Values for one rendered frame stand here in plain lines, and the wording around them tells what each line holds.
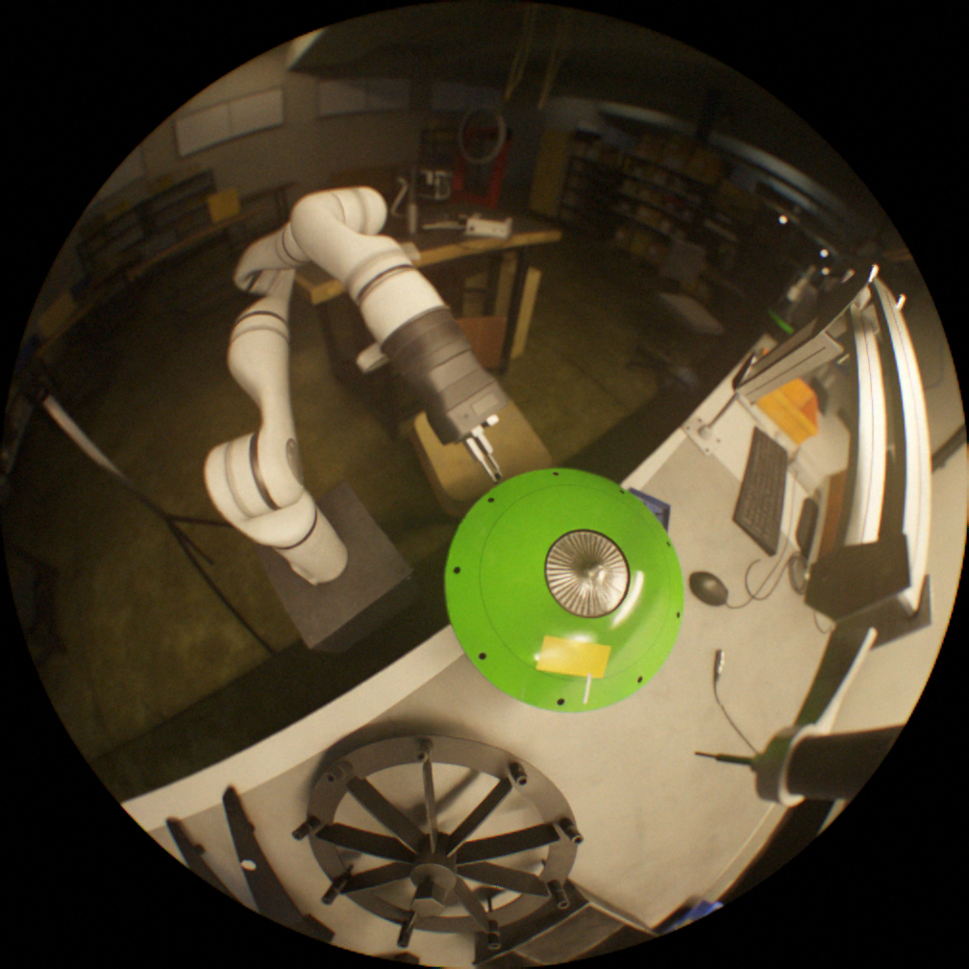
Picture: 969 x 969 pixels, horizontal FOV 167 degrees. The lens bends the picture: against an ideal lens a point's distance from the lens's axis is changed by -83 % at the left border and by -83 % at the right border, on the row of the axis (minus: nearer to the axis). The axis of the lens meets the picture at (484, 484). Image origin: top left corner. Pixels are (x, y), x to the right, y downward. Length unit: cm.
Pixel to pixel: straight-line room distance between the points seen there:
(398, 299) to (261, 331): 23
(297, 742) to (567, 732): 41
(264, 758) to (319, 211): 71
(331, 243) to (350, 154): 894
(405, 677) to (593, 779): 34
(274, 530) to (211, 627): 142
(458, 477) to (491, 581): 63
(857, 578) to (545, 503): 33
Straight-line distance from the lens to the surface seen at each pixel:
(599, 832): 64
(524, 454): 103
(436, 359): 30
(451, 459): 99
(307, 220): 38
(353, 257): 35
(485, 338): 109
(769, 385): 72
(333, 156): 915
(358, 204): 39
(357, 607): 60
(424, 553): 151
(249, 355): 46
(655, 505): 70
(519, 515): 39
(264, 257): 56
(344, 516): 67
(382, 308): 32
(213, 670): 182
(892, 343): 39
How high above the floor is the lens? 142
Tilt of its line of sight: 58 degrees down
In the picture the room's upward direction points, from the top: 11 degrees clockwise
